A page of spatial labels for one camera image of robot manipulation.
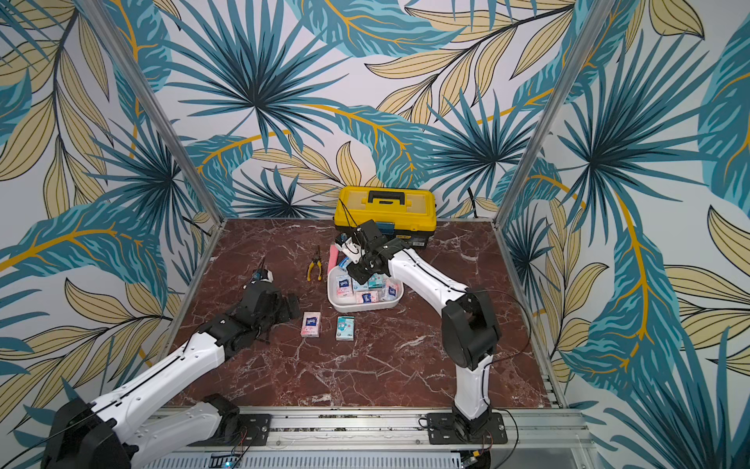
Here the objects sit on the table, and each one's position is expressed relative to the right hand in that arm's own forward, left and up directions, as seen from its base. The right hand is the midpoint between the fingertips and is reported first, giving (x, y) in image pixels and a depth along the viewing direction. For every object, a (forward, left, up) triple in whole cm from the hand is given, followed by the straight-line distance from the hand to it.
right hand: (357, 266), depth 89 cm
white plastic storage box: (-5, -3, -11) cm, 12 cm away
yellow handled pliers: (+12, +15, -12) cm, 23 cm away
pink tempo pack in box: (-2, -11, -10) cm, 15 cm away
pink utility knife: (+13, +9, -12) cm, 20 cm away
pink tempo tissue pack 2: (-1, +5, -10) cm, 12 cm away
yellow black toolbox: (+18, -15, +5) cm, 24 cm away
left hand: (-12, +21, -1) cm, 24 cm away
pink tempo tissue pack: (-13, +14, -11) cm, 22 cm away
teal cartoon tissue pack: (-15, +4, -11) cm, 19 cm away
